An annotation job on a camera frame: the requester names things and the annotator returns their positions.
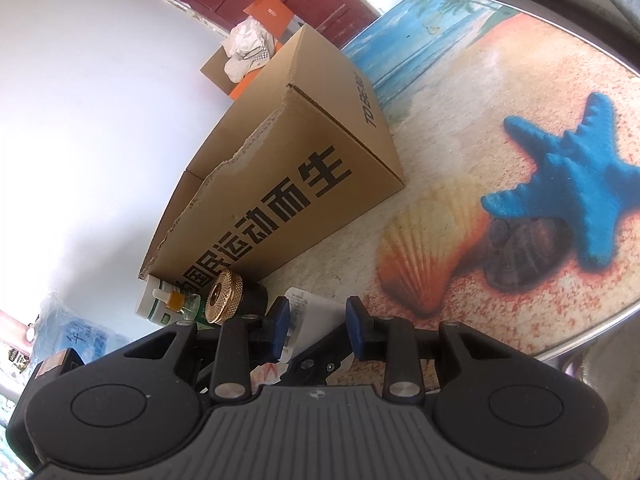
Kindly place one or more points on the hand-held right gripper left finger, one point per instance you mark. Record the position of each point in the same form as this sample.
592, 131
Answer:
280, 331

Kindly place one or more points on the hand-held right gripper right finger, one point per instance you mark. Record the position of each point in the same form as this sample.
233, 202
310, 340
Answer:
358, 331

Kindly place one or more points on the brown cardboard box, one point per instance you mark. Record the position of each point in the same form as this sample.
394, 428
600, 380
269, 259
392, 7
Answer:
280, 160

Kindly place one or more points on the black cylinder with knurled brass cap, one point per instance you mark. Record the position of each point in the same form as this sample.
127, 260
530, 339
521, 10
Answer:
225, 296

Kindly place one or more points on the blue plastic bag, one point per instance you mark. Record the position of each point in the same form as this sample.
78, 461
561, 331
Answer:
75, 331

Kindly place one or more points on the small amber dropper bottle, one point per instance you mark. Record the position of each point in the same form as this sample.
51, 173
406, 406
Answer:
174, 302

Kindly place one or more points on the white green bottle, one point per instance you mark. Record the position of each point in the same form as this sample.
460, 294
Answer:
147, 299

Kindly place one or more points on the beach print table cover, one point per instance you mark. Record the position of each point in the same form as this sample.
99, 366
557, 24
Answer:
500, 110

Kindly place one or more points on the white crumpled cloth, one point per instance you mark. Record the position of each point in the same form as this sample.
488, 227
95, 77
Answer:
247, 50

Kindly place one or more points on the orange appliance box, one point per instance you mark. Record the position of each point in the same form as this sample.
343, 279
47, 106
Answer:
267, 12

